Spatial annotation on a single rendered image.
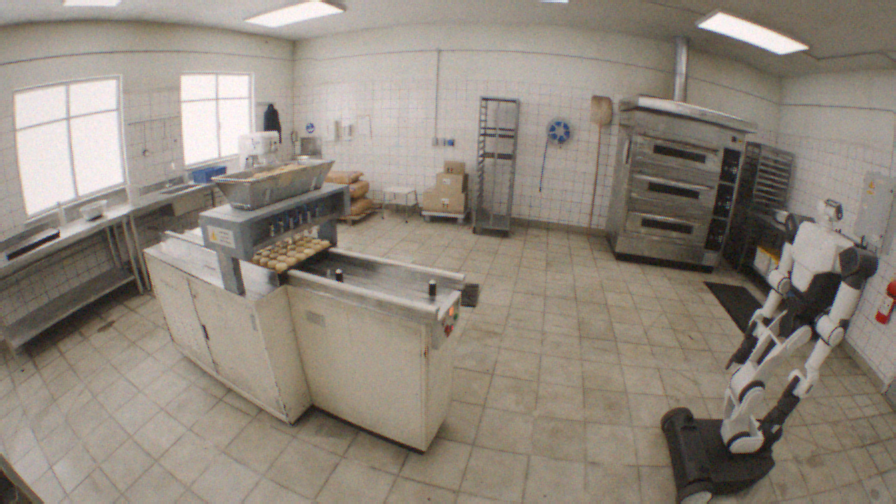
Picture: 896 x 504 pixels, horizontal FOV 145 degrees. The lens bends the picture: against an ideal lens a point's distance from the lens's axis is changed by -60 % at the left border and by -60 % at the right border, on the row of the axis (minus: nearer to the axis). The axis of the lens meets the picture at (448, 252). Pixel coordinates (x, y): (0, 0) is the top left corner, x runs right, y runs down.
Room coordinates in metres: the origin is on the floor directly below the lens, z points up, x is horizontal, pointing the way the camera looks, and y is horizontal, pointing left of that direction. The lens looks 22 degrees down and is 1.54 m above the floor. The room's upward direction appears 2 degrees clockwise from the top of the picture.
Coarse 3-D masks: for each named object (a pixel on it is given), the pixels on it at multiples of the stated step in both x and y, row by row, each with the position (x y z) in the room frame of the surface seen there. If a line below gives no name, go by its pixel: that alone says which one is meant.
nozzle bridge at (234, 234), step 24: (312, 192) 1.59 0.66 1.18; (336, 192) 1.67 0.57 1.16; (216, 216) 1.18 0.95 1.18; (240, 216) 1.18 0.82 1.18; (264, 216) 1.23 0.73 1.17; (288, 216) 1.45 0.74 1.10; (312, 216) 1.61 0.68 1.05; (336, 216) 1.72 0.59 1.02; (216, 240) 1.17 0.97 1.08; (240, 240) 1.11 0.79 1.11; (264, 240) 1.27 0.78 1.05; (336, 240) 1.81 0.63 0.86; (240, 288) 1.16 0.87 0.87
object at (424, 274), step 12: (324, 252) 1.57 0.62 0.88; (336, 252) 1.54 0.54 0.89; (348, 252) 1.53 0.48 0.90; (348, 264) 1.52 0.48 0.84; (360, 264) 1.49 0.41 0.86; (372, 264) 1.47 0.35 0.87; (384, 264) 1.44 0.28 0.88; (396, 264) 1.42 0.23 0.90; (408, 264) 1.42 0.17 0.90; (408, 276) 1.40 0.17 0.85; (420, 276) 1.38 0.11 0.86; (432, 276) 1.36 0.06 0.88; (444, 276) 1.34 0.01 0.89; (456, 276) 1.32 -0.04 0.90; (456, 288) 1.32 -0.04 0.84
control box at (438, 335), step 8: (456, 296) 1.26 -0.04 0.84; (448, 304) 1.19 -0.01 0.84; (456, 304) 1.25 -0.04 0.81; (440, 312) 1.13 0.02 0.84; (448, 312) 1.17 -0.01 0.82; (456, 312) 1.25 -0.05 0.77; (440, 320) 1.09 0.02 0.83; (448, 320) 1.17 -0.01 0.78; (456, 320) 1.26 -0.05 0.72; (432, 328) 1.09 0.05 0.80; (440, 328) 1.09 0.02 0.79; (432, 336) 1.09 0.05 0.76; (440, 336) 1.09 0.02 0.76; (432, 344) 1.09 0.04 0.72; (440, 344) 1.10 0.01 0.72
